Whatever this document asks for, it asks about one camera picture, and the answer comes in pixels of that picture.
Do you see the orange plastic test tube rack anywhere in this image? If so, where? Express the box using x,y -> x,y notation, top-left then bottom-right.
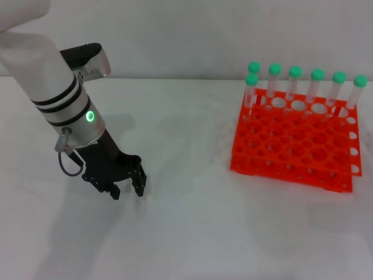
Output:
228,88 -> 364,194

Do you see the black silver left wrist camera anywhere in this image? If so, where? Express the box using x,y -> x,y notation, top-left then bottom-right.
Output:
59,42 -> 112,79

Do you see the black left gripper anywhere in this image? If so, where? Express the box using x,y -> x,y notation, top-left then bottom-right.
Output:
75,129 -> 147,201

